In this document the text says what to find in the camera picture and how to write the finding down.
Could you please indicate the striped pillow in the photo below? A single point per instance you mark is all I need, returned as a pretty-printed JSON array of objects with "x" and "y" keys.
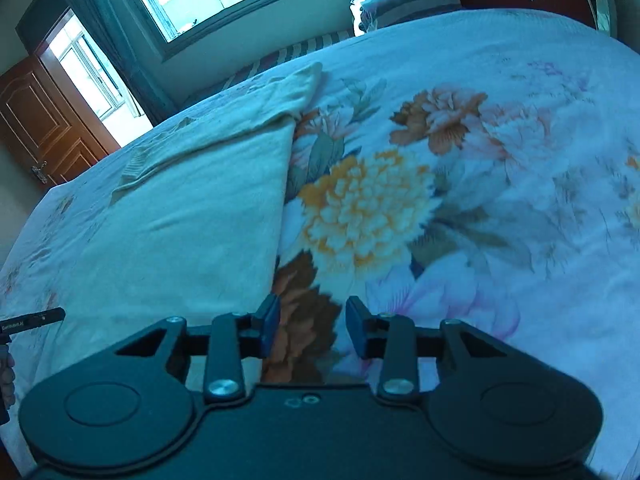
[{"x": 400, "y": 2}]

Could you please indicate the balcony window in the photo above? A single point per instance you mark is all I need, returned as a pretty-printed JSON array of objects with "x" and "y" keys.
[{"x": 85, "y": 67}]

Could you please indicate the brown wooden door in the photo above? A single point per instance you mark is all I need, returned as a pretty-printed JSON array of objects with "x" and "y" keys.
[{"x": 45, "y": 120}]

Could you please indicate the person's left hand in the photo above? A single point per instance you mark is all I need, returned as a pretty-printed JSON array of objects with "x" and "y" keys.
[{"x": 6, "y": 377}]

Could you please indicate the grey-blue curtain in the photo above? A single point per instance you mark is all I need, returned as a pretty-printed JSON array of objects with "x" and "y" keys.
[{"x": 107, "y": 35}]

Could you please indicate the cream knit sweater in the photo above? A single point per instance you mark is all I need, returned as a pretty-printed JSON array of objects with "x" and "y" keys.
[{"x": 175, "y": 240}]

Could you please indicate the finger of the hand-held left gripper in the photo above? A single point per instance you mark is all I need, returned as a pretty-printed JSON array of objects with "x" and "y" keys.
[{"x": 45, "y": 316}]

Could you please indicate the floral blanket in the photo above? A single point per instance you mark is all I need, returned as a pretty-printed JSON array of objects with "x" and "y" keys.
[{"x": 475, "y": 185}]

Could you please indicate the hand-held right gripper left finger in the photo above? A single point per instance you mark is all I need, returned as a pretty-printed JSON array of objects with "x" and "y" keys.
[{"x": 270, "y": 322}]

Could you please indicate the striped bed sheet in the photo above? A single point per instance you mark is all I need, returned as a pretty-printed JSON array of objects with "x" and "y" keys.
[{"x": 280, "y": 57}]

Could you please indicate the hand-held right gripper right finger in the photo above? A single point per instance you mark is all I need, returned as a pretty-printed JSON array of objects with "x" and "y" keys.
[{"x": 354, "y": 323}]

